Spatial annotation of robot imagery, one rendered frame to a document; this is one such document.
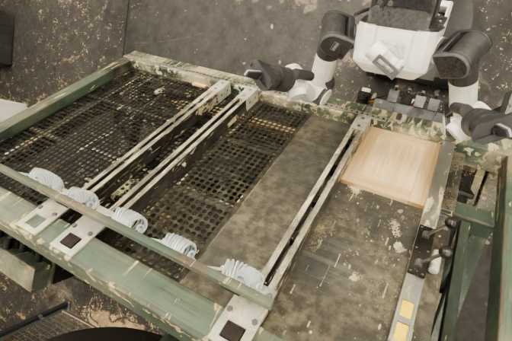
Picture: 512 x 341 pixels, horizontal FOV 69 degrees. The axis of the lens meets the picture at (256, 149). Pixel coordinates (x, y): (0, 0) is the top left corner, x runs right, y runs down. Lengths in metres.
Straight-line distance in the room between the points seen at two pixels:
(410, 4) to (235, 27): 2.03
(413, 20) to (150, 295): 1.15
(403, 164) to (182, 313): 1.04
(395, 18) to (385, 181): 0.60
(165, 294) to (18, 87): 4.19
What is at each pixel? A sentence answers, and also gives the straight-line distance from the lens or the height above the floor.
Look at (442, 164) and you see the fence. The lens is 1.65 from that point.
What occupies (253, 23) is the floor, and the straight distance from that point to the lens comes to 3.11.
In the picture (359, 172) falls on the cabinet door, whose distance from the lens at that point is 1.54.
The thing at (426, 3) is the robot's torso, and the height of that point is 1.40.
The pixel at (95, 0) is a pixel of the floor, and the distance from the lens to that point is 4.26.
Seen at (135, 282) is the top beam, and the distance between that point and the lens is 1.16.
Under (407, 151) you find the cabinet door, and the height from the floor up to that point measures 0.99.
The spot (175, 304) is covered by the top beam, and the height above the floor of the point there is 1.90.
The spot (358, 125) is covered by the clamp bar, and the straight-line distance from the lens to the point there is 1.70.
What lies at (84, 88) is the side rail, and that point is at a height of 1.20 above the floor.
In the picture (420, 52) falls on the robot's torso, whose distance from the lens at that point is 1.37.
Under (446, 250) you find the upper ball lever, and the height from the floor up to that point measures 1.55.
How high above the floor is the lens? 2.69
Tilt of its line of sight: 65 degrees down
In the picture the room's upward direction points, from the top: 94 degrees counter-clockwise
